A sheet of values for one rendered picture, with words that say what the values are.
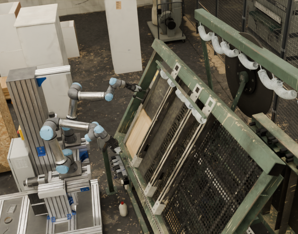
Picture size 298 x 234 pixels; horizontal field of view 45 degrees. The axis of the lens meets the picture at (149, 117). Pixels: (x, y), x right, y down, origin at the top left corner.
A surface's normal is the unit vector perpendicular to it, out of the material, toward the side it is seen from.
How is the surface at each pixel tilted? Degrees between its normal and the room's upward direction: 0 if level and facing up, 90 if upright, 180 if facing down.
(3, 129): 90
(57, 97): 90
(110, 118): 0
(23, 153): 0
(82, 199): 0
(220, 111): 60
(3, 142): 90
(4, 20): 90
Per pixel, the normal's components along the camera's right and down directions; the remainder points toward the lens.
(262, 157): -0.85, -0.22
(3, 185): -0.07, -0.83
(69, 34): 0.17, 0.54
